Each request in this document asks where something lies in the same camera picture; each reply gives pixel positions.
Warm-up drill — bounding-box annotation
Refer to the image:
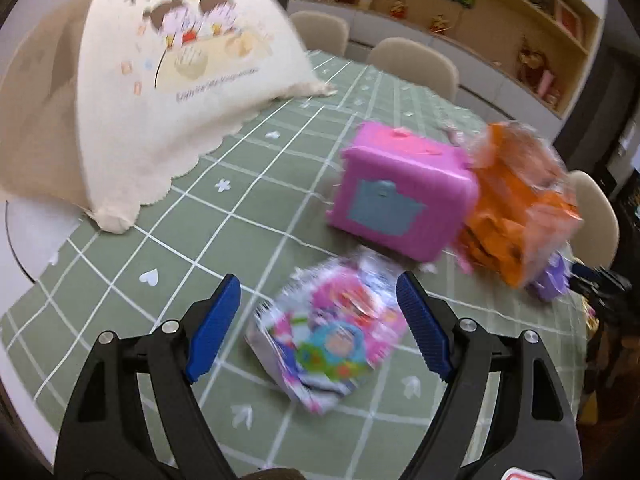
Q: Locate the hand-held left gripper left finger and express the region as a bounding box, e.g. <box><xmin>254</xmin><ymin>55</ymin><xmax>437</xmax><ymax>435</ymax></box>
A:
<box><xmin>54</xmin><ymin>273</ymin><xmax>251</xmax><ymax>480</ymax></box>

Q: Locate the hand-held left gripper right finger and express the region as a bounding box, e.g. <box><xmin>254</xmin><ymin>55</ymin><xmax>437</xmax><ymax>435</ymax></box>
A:
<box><xmin>396</xmin><ymin>270</ymin><xmax>583</xmax><ymax>480</ymax></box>

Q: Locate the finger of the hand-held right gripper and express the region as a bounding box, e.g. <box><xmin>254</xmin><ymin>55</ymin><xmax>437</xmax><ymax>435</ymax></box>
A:
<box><xmin>570</xmin><ymin>262</ymin><xmax>613</xmax><ymax>301</ymax></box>

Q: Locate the purple toy scooter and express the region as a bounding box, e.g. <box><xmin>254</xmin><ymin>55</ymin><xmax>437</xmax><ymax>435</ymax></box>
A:
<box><xmin>530</xmin><ymin>252</ymin><xmax>571</xmax><ymax>302</ymax></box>

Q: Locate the colourful cartoon snack packet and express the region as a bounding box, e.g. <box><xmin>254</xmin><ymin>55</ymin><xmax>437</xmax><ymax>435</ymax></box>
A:
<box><xmin>245</xmin><ymin>250</ymin><xmax>408</xmax><ymax>415</ymax></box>

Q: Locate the beige dining chair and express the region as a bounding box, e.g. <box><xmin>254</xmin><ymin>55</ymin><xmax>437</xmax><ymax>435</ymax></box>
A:
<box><xmin>290</xmin><ymin>10</ymin><xmax>350</xmax><ymax>56</ymax></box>
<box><xmin>367</xmin><ymin>37</ymin><xmax>460</xmax><ymax>103</ymax></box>
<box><xmin>567</xmin><ymin>170</ymin><xmax>621</xmax><ymax>273</ymax></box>

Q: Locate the orange plastic bag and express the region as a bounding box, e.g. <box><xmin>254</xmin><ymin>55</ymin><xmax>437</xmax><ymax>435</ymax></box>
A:
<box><xmin>452</xmin><ymin>121</ymin><xmax>585</xmax><ymax>288</ymax></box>

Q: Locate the pink plastic toy box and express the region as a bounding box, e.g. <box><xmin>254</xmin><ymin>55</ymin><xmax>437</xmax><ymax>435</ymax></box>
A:
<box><xmin>326</xmin><ymin>121</ymin><xmax>480</xmax><ymax>262</ymax></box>

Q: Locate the green checked tablecloth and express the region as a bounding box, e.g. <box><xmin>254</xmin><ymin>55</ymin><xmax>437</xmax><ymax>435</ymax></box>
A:
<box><xmin>0</xmin><ymin>49</ymin><xmax>588</xmax><ymax>480</ymax></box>

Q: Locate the white round turntable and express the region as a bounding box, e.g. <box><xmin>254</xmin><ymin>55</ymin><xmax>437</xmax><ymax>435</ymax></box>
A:
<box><xmin>5</xmin><ymin>197</ymin><xmax>68</xmax><ymax>283</ymax></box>

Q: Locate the cream printed food cover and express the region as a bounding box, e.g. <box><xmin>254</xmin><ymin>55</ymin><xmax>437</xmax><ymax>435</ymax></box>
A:
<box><xmin>0</xmin><ymin>0</ymin><xmax>337</xmax><ymax>233</ymax></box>

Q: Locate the red picture frame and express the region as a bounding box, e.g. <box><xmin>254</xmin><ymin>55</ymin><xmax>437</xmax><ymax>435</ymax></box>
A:
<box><xmin>555</xmin><ymin>0</ymin><xmax>583</xmax><ymax>43</ymax></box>

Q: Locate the wooden wall shelf cabinet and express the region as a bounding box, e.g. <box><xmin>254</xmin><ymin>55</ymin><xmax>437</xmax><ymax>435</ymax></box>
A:
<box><xmin>287</xmin><ymin>0</ymin><xmax>608</xmax><ymax>121</ymax></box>

